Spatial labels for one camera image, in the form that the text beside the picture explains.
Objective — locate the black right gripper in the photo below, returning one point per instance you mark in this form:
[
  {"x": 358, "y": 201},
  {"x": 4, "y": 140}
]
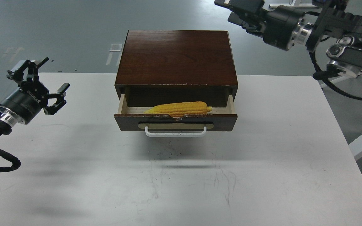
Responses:
[{"x": 276, "y": 27}]

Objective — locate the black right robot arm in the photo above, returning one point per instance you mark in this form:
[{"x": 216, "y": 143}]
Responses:
[{"x": 332, "y": 21}]

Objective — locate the yellow corn cob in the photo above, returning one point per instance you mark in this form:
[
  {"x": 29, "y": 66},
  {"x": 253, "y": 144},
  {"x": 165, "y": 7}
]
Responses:
[{"x": 180, "y": 109}]

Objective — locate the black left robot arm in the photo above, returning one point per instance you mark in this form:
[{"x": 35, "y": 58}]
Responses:
[{"x": 8, "y": 119}]

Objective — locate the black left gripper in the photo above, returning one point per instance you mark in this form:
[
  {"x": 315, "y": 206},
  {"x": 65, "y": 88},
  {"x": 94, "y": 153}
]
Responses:
[{"x": 27, "y": 101}]

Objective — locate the dark brown wooden cabinet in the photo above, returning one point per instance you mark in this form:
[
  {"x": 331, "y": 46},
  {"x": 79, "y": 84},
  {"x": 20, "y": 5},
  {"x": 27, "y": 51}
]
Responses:
[{"x": 166, "y": 66}]

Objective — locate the white stand base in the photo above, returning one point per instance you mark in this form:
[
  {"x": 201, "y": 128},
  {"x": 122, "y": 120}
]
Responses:
[{"x": 294, "y": 4}]

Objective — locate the wooden drawer with white handle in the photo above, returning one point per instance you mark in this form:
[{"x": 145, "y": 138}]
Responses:
[{"x": 220, "y": 119}]

